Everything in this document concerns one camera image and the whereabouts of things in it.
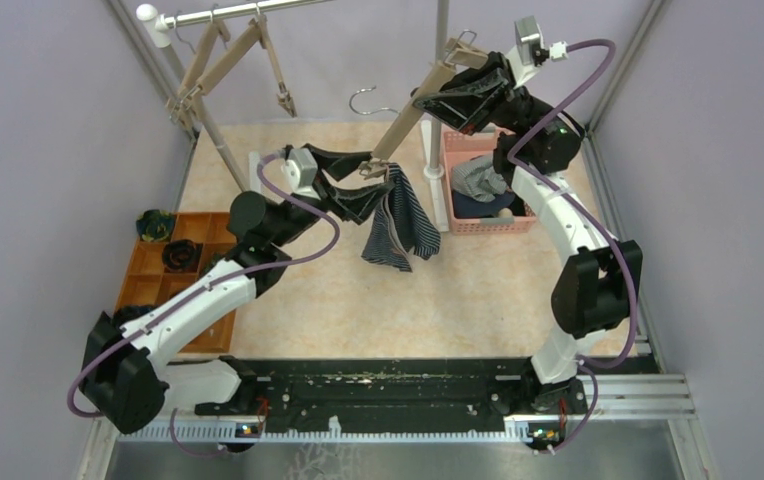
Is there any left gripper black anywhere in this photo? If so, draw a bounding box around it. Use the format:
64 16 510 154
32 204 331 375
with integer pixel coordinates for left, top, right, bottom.
269 143 395 247

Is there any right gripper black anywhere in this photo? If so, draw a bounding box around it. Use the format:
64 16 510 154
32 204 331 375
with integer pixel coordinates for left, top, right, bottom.
411 51 555 137

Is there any beige hanger holding pinstriped underwear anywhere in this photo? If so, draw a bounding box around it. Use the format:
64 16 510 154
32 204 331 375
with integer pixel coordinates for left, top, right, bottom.
358 29 487 179

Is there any navy pinstriped underwear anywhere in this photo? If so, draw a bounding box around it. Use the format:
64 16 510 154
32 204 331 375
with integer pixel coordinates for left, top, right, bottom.
361 163 441 273

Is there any navy underwear cream waistband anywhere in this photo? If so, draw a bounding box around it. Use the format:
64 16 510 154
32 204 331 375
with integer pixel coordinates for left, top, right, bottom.
452 191 517 219

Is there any beige hanger holding navy underwear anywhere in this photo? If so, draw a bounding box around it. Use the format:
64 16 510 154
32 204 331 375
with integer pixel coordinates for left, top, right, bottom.
198 19 260 122

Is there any beige clip hanger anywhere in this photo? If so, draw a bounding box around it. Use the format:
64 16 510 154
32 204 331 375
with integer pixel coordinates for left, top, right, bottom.
167 20 231 129

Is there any grey striped underwear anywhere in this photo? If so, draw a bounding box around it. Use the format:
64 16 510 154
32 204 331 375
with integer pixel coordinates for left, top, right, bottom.
451 155 508 203

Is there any beige hanger holding grey underwear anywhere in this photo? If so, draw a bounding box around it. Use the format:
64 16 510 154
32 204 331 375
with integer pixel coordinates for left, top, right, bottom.
257 15 297 118

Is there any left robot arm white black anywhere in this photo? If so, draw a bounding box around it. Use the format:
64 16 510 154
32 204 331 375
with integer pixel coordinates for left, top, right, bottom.
66 146 394 434

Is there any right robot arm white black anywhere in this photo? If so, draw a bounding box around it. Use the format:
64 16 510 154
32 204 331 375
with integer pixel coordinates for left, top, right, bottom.
408 52 643 412

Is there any pink plastic basket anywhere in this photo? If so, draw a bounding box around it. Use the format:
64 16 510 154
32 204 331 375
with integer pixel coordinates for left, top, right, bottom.
439 127 536 235

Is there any metal clothes rack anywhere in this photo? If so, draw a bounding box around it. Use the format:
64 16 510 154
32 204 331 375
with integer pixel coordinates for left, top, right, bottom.
135 1 455 232

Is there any black rolled cloth in tray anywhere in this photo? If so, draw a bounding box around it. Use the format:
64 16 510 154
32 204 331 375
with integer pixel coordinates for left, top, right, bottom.
161 239 203 273

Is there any dark patterned cloth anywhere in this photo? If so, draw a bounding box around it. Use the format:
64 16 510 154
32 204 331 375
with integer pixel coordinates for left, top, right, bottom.
135 209 177 243

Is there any orange plastic tray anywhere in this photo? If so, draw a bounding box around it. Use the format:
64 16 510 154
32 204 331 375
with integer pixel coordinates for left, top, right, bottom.
112 212 236 326

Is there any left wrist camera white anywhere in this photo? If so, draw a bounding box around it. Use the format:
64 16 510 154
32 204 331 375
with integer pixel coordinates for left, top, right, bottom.
281 148 320 200

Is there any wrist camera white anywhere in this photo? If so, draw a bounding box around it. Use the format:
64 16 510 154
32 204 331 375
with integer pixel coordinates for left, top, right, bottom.
281 148 320 200
505 16 568 88

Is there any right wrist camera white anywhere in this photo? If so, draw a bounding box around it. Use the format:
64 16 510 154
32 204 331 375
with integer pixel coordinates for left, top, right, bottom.
505 16 568 88

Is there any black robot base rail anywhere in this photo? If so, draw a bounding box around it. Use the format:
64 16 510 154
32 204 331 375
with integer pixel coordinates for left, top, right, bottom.
156 357 658 439

